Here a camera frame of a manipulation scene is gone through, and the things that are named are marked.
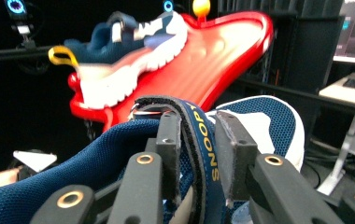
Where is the red and black shoe rack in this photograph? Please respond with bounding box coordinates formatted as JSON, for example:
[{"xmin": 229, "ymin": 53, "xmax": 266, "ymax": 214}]
[{"xmin": 67, "ymin": 0, "xmax": 275, "ymax": 143}]

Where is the white desk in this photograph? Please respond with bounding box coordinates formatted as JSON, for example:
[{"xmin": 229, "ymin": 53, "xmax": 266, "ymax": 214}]
[{"xmin": 317, "ymin": 72, "xmax": 355, "ymax": 196}]

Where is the white and navy sneaker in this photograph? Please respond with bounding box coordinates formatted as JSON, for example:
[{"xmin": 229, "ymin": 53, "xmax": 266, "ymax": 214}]
[
  {"xmin": 0, "ymin": 94, "xmax": 306, "ymax": 224},
  {"xmin": 48, "ymin": 10, "xmax": 190, "ymax": 110}
]

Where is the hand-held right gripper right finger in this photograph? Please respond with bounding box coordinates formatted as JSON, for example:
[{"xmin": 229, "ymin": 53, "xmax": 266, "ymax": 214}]
[{"xmin": 214, "ymin": 110, "xmax": 260, "ymax": 203}]

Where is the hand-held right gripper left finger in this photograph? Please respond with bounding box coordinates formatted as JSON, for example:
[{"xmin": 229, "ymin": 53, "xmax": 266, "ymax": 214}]
[{"xmin": 155, "ymin": 111, "xmax": 183, "ymax": 207}]

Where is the camera with blue ring light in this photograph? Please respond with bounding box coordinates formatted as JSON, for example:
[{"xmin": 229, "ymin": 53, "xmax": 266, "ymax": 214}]
[
  {"xmin": 162, "ymin": 0, "xmax": 175, "ymax": 13},
  {"xmin": 5, "ymin": 0, "xmax": 37, "ymax": 51}
]

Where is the black horizontal bar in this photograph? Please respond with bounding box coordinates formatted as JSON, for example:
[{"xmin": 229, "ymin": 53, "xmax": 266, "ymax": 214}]
[{"xmin": 0, "ymin": 45, "xmax": 74, "ymax": 64}]

